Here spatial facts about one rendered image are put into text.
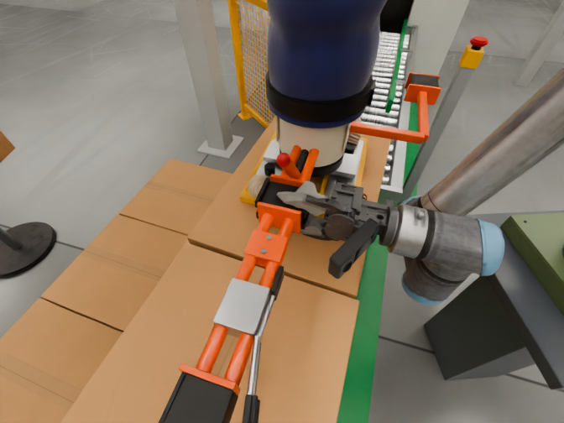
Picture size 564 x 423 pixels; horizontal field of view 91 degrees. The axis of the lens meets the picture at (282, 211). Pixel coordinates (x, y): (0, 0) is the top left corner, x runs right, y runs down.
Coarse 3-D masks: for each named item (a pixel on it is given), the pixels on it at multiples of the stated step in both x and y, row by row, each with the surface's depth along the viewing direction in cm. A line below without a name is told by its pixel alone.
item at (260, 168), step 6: (264, 150) 82; (258, 162) 79; (264, 162) 78; (270, 162) 78; (258, 168) 77; (264, 168) 73; (270, 168) 73; (276, 168) 76; (252, 174) 76; (258, 174) 75; (264, 174) 75; (270, 174) 74; (276, 174) 75; (246, 186) 73; (246, 192) 71; (240, 198) 71; (246, 198) 70; (252, 198) 70
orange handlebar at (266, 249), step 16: (352, 128) 69; (368, 128) 68; (384, 128) 68; (288, 176) 58; (304, 176) 57; (288, 224) 50; (256, 240) 47; (272, 240) 47; (288, 240) 48; (256, 256) 45; (272, 256) 45; (240, 272) 44; (272, 272) 44; (224, 336) 38; (240, 336) 38; (208, 352) 36; (240, 352) 36; (208, 368) 36; (240, 368) 35
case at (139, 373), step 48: (192, 288) 57; (288, 288) 57; (144, 336) 51; (192, 336) 51; (288, 336) 51; (336, 336) 51; (96, 384) 46; (144, 384) 46; (240, 384) 46; (288, 384) 46; (336, 384) 46
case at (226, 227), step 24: (264, 144) 88; (384, 144) 88; (240, 168) 81; (384, 168) 81; (240, 192) 74; (216, 216) 69; (240, 216) 69; (192, 240) 65; (216, 240) 64; (240, 240) 64; (312, 240) 64; (288, 264) 60; (312, 264) 60; (360, 264) 60; (336, 288) 57
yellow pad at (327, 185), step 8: (352, 144) 83; (360, 144) 83; (344, 152) 79; (352, 152) 78; (360, 152) 80; (360, 160) 79; (360, 168) 77; (328, 176) 75; (336, 176) 74; (344, 176) 74; (360, 176) 75; (328, 184) 72; (352, 184) 72; (360, 184) 73; (320, 192) 71; (328, 192) 70; (320, 216) 67
